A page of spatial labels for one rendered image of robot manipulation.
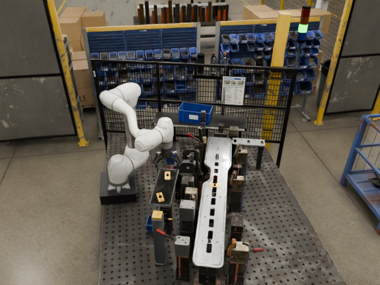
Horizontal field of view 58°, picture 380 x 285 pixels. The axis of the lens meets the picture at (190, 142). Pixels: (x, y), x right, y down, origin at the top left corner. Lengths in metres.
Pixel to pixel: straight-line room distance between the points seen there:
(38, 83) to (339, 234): 3.83
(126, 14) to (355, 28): 5.74
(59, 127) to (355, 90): 4.24
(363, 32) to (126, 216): 3.88
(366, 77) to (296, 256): 3.54
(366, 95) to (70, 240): 4.50
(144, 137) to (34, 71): 2.72
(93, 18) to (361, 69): 4.67
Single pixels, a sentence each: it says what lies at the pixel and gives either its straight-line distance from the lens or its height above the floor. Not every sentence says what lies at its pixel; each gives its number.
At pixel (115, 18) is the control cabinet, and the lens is 9.23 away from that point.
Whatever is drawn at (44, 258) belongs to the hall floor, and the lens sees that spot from 3.69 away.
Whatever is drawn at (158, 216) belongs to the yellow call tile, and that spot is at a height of 1.16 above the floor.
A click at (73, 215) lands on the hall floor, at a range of 3.97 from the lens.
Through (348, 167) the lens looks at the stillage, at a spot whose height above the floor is 0.28.
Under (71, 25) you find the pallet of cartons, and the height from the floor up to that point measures 1.01.
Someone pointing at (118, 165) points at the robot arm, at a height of 1.04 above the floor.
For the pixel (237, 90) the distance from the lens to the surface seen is 3.30.
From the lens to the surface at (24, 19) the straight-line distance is 4.40.
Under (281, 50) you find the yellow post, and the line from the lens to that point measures 3.22.
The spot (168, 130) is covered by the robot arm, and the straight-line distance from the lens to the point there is 2.18.
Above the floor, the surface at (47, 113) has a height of 0.51.
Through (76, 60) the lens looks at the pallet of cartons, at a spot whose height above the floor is 0.74.
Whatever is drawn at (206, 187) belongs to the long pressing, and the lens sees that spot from 2.60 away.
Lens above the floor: 2.74
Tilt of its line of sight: 35 degrees down
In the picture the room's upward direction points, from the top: straight up
